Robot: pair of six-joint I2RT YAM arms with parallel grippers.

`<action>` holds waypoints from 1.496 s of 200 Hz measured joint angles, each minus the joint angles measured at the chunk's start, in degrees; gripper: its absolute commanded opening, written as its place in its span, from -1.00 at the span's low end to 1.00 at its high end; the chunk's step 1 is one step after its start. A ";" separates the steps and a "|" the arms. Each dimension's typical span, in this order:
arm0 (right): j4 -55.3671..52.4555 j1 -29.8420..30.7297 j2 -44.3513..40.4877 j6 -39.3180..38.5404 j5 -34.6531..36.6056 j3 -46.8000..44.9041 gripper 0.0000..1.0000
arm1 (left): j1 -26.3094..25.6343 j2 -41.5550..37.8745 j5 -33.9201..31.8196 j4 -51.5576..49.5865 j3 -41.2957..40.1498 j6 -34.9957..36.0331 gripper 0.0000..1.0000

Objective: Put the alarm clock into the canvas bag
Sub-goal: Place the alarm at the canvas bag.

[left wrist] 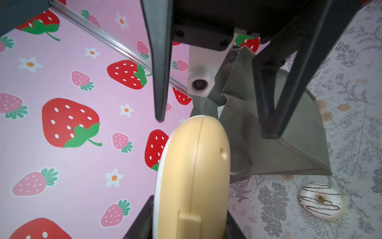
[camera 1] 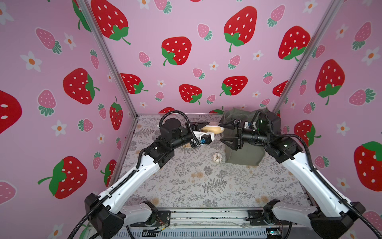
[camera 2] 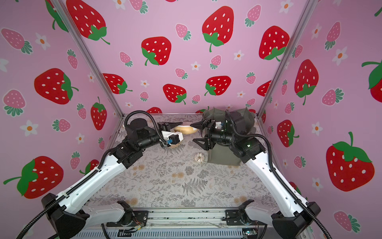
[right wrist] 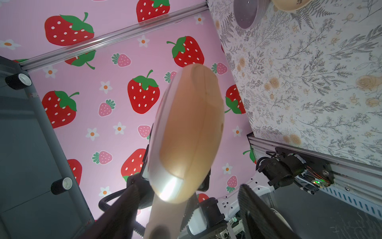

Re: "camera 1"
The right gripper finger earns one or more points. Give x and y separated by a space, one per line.
231 125
232 143

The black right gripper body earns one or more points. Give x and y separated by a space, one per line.
239 139

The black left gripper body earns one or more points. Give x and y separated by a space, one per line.
182 139

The peach round alarm clock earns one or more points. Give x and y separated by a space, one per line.
213 128

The olive green canvas bag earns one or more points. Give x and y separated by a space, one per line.
249 155

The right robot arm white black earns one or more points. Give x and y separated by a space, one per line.
334 213

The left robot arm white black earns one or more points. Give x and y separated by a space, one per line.
103 211

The beige striped small ball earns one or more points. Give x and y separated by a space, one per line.
217 157

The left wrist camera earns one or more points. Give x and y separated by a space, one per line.
204 137

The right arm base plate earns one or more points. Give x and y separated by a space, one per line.
265 216

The aluminium frame rail front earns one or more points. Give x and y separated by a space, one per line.
204 217

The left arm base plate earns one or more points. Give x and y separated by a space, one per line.
157 219

